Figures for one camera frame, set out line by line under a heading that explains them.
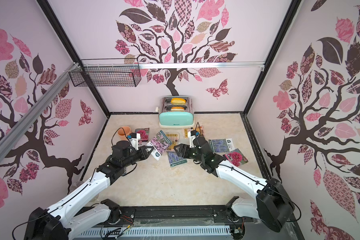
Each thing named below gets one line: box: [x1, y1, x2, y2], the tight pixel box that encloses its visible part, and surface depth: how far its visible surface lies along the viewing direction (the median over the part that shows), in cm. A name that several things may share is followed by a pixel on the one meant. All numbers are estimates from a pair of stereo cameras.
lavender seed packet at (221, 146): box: [208, 138, 235, 155], surface depth 103 cm
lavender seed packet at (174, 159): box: [166, 150, 188, 168], surface depth 96 cm
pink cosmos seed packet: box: [146, 129, 172, 161], surface depth 84 cm
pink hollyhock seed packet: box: [223, 148, 249, 167], surface depth 97 cm
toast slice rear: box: [171, 97, 187, 105], surface depth 100 cm
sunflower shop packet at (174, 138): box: [165, 132, 180, 152], surface depth 106 cm
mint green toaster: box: [155, 95, 195, 129], surface depth 102 cm
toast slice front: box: [170, 106, 185, 112], surface depth 97 cm
